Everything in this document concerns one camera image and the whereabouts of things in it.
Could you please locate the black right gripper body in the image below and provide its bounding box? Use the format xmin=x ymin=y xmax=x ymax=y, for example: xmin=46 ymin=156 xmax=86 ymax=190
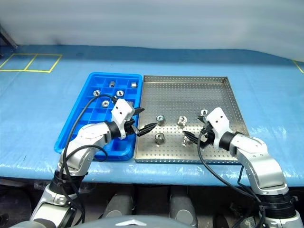
xmin=198 ymin=121 xmax=216 ymax=149

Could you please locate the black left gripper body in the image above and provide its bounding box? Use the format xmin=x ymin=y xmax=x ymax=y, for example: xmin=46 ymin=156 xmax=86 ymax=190
xmin=124 ymin=118 xmax=140 ymax=137

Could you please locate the blue plastic compartment tray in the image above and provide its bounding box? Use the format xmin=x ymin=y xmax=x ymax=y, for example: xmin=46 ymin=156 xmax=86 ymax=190
xmin=54 ymin=72 xmax=143 ymax=162

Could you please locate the perforated metal tray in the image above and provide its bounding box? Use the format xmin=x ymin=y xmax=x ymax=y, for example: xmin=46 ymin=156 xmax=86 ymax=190
xmin=133 ymin=75 xmax=250 ymax=165

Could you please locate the dark grey rounded shape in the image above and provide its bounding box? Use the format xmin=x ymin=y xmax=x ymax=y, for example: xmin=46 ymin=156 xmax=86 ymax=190
xmin=169 ymin=192 xmax=198 ymax=228
xmin=103 ymin=193 xmax=133 ymax=220

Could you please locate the grey robot chest cover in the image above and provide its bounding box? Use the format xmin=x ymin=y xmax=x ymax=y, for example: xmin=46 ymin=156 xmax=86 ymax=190
xmin=80 ymin=215 xmax=183 ymax=228

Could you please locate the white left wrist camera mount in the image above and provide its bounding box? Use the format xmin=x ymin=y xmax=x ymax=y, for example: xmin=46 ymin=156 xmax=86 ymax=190
xmin=111 ymin=99 xmax=134 ymax=140

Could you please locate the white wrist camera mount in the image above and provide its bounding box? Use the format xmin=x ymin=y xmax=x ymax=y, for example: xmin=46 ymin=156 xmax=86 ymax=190
xmin=111 ymin=99 xmax=134 ymax=140
xmin=204 ymin=107 xmax=233 ymax=149

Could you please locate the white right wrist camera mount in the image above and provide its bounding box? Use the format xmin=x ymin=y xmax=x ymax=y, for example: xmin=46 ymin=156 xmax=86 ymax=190
xmin=204 ymin=107 xmax=233 ymax=149

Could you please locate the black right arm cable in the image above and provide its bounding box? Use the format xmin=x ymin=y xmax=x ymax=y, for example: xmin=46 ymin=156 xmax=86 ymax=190
xmin=197 ymin=132 xmax=267 ymax=228

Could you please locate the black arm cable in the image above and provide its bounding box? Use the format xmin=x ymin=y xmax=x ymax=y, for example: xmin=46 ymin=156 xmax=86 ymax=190
xmin=197 ymin=132 xmax=267 ymax=228
xmin=53 ymin=94 xmax=117 ymax=224

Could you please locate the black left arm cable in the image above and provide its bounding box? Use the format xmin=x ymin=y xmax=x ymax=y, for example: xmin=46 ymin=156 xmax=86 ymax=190
xmin=53 ymin=94 xmax=117 ymax=224

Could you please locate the grey metal frame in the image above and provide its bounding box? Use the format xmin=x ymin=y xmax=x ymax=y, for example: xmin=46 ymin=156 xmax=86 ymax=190
xmin=0 ymin=23 xmax=19 ymax=49

